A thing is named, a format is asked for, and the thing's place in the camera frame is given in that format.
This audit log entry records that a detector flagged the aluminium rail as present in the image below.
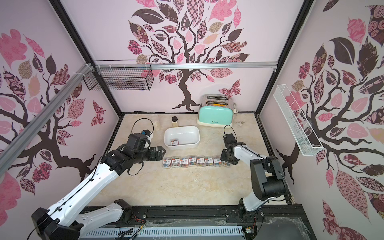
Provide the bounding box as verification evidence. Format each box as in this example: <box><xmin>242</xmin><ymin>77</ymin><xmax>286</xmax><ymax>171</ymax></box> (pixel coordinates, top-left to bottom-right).
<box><xmin>96</xmin><ymin>62</ymin><xmax>278</xmax><ymax>70</ymax></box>
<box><xmin>1</xmin><ymin>63</ymin><xmax>92</xmax><ymax>175</ymax></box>

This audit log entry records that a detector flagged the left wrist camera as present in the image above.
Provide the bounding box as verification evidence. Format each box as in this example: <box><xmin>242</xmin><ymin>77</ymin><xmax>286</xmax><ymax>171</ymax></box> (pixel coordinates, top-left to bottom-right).
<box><xmin>127</xmin><ymin>130</ymin><xmax>151</xmax><ymax>151</ymax></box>

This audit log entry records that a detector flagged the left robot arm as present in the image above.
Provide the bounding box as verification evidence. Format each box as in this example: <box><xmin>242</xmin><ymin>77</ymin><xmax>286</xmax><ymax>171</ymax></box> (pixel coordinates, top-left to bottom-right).
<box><xmin>32</xmin><ymin>130</ymin><xmax>166</xmax><ymax>240</ymax></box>

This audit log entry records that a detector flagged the black wire basket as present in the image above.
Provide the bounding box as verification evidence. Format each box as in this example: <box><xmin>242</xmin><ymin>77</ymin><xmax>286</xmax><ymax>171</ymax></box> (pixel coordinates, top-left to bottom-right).
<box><xmin>83</xmin><ymin>59</ymin><xmax>155</xmax><ymax>91</ymax></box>

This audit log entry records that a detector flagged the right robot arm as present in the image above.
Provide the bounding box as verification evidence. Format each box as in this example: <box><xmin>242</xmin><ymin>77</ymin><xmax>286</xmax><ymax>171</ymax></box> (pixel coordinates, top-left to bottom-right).
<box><xmin>221</xmin><ymin>132</ymin><xmax>290</xmax><ymax>219</ymax></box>

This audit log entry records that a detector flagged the aluminium rail back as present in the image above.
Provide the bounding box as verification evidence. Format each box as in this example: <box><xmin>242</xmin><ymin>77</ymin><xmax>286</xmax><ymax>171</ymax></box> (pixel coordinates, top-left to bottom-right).
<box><xmin>96</xmin><ymin>62</ymin><xmax>278</xmax><ymax>70</ymax></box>

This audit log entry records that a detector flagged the aluminium rail left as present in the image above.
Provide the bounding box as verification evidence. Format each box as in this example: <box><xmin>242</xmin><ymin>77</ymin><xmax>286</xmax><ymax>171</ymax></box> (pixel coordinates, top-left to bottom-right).
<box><xmin>1</xmin><ymin>63</ymin><xmax>92</xmax><ymax>175</ymax></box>

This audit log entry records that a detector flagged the white plastic storage box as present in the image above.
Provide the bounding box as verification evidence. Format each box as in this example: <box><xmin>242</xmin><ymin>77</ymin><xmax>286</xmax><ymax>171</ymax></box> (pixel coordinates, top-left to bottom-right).
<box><xmin>164</xmin><ymin>126</ymin><xmax>201</xmax><ymax>150</ymax></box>

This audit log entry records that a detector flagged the mint green toaster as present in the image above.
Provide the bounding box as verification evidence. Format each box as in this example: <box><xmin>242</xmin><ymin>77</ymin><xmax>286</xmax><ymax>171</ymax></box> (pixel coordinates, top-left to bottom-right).
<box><xmin>197</xmin><ymin>94</ymin><xmax>236</xmax><ymax>128</ymax></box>

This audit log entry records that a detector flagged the white cable duct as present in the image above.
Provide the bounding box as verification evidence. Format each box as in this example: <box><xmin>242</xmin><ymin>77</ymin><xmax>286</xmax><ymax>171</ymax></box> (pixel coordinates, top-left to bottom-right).
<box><xmin>81</xmin><ymin>226</ymin><xmax>244</xmax><ymax>240</ymax></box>

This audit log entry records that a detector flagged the white wire basket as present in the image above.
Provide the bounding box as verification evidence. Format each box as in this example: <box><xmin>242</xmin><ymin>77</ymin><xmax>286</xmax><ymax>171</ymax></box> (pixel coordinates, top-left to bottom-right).
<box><xmin>273</xmin><ymin>85</ymin><xmax>324</xmax><ymax>157</ymax></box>

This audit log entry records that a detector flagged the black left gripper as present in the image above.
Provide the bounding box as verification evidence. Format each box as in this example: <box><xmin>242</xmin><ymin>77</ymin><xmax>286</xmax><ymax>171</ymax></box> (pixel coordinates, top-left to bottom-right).
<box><xmin>132</xmin><ymin>145</ymin><xmax>165</xmax><ymax>164</ymax></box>

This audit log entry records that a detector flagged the paper clip box side-left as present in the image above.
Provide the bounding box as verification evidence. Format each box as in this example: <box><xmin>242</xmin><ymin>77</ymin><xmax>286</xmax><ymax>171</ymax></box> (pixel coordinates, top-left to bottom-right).
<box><xmin>180</xmin><ymin>157</ymin><xmax>189</xmax><ymax>168</ymax></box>

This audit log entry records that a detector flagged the black-lidded spice bottle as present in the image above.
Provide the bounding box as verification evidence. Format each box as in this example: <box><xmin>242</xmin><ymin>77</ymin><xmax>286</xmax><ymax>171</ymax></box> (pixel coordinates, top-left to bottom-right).
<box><xmin>172</xmin><ymin>116</ymin><xmax>179</xmax><ymax>128</ymax></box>

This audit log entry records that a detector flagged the black base frame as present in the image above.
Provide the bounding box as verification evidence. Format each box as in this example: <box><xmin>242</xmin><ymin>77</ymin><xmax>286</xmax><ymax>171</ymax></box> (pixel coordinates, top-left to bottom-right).
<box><xmin>56</xmin><ymin>204</ymin><xmax>317</xmax><ymax>240</ymax></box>

